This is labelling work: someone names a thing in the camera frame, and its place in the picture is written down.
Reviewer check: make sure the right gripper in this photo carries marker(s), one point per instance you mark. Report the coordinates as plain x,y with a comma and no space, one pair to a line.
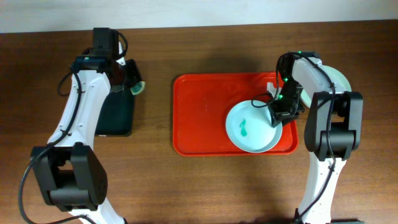
282,115

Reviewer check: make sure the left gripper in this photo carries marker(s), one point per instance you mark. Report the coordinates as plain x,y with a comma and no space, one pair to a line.
134,76

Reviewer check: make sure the green yellow sponge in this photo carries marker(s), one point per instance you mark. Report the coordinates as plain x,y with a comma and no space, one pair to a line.
138,88

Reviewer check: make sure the light blue plate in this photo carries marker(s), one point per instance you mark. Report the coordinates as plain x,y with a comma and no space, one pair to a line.
250,128

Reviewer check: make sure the mint green plate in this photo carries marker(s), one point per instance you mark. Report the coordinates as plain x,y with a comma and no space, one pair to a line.
334,74

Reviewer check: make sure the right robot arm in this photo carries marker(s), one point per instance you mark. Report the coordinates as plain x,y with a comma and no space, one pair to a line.
332,130

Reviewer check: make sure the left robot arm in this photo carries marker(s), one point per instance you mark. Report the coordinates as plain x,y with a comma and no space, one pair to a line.
101,101

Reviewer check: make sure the red plastic tray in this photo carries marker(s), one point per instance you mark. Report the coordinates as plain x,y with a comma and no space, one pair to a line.
201,103

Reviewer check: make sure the black rectangular basin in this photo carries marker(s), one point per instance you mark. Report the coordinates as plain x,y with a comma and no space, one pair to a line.
116,115

